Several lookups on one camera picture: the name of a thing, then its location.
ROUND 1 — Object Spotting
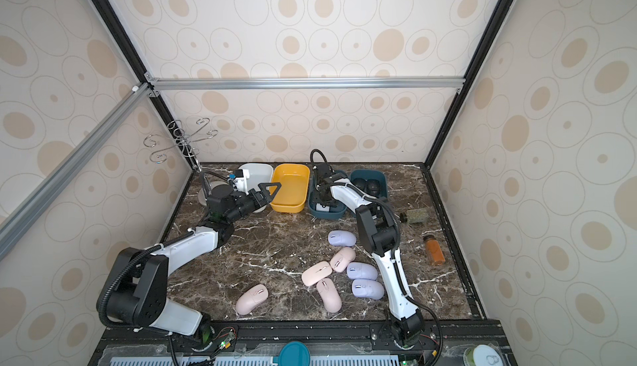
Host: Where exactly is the white storage box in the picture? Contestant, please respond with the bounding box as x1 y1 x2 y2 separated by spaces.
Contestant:
239 163 274 213

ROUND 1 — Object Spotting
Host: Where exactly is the yellow storage box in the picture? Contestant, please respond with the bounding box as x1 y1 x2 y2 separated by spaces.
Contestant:
270 164 310 213

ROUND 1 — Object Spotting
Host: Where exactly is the black mouse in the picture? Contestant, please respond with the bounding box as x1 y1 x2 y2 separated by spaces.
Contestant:
352 178 367 192
365 180 381 197

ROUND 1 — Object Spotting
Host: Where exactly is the pink mouse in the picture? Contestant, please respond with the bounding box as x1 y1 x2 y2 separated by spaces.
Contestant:
316 278 342 313
301 261 333 286
329 247 356 273
235 284 269 316

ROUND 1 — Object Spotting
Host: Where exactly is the white mouse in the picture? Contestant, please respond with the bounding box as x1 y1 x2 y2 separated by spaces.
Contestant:
315 203 331 213

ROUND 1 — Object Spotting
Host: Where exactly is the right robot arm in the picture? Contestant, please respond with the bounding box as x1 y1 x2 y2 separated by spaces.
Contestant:
311 162 425 348

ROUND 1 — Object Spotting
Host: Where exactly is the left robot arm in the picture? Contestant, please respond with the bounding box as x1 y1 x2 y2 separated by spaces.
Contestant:
96 183 281 345

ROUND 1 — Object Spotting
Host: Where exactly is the left teal storage box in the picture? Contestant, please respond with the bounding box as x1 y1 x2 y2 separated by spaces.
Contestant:
308 171 348 220

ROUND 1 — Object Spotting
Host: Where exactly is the teal storage box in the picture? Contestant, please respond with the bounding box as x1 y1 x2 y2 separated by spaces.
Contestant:
308 171 348 220
349 170 389 200

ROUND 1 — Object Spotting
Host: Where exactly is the right teal storage box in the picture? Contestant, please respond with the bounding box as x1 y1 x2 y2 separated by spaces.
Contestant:
349 170 389 200

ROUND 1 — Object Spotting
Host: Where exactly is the purple mouse upper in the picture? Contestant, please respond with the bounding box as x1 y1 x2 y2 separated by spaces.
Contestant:
328 230 357 247

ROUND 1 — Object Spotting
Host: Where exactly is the purple mouse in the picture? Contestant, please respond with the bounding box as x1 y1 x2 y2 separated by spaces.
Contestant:
346 261 378 281
328 230 357 247
352 279 385 301

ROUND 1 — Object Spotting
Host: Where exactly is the purple mouse middle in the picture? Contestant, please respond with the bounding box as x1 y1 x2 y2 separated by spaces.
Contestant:
346 261 378 281

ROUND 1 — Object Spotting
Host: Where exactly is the glass jar of green herbs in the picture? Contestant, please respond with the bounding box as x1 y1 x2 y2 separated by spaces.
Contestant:
399 208 429 225

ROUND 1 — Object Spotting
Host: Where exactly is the purple mouse lower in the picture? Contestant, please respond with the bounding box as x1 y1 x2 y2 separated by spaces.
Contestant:
352 279 385 301

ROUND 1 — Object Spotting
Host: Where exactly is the orange spice jar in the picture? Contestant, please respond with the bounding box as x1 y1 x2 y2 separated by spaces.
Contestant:
423 234 446 266

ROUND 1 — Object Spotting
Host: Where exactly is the teal round lid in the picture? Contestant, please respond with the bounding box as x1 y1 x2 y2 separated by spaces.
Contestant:
273 341 311 366

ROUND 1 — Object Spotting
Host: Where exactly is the left diagonal aluminium bar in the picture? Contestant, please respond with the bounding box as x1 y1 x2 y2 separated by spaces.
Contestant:
1 82 150 258

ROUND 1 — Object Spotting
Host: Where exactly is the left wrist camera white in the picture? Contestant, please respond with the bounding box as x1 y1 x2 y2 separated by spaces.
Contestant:
228 169 250 193

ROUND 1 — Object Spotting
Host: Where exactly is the metal wire hook stand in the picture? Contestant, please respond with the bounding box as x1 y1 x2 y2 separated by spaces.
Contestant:
143 116 219 205

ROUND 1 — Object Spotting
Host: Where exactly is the horizontal aluminium frame bar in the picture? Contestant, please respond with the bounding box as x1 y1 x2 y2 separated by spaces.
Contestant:
150 76 465 91

